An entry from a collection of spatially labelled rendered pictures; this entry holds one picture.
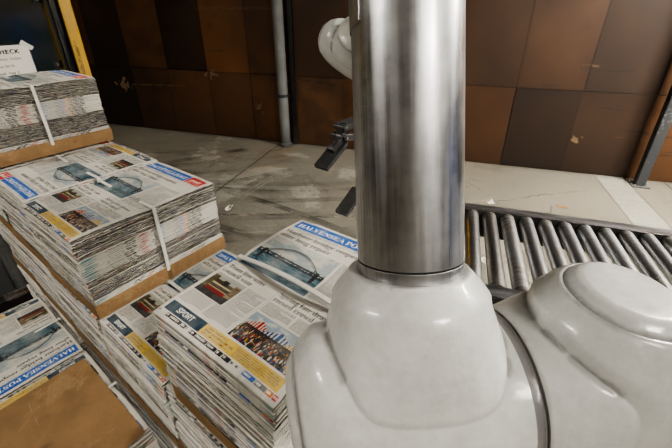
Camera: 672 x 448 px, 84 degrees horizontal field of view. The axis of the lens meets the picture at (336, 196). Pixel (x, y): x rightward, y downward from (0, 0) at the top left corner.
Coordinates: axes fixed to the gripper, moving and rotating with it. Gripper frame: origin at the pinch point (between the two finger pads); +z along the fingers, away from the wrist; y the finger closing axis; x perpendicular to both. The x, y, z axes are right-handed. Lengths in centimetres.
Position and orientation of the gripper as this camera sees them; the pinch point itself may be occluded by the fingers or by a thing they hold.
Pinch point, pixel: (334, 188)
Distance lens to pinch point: 70.9
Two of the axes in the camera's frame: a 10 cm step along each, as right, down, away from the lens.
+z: -5.4, 7.3, -4.2
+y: 2.7, 6.3, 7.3
